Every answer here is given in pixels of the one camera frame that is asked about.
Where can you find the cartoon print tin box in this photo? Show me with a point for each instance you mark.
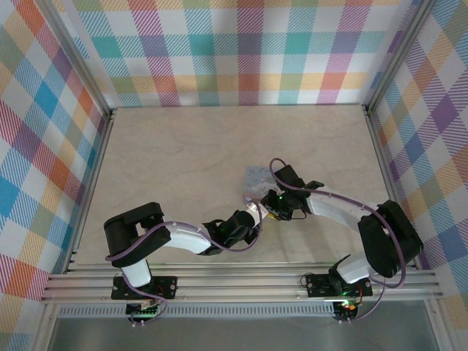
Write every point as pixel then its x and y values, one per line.
pixel 256 179

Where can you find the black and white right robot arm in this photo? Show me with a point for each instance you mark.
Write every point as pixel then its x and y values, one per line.
pixel 391 241

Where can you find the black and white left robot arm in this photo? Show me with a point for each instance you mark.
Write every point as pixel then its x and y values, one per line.
pixel 128 226

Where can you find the grey metal panel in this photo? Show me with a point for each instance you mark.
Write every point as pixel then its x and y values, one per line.
pixel 237 334

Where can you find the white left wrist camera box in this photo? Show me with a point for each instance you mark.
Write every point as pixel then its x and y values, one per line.
pixel 256 213

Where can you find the long aluminium mounting rail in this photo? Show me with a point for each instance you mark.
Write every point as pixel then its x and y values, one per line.
pixel 237 287

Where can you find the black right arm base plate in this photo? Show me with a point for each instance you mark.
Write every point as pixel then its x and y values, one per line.
pixel 318 287

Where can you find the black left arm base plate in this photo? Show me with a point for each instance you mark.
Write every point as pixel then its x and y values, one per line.
pixel 164 287

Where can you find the aluminium side rail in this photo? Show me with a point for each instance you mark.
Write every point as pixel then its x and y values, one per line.
pixel 389 164
pixel 93 183

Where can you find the aluminium frame post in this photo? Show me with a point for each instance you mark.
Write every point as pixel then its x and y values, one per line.
pixel 399 55
pixel 80 55

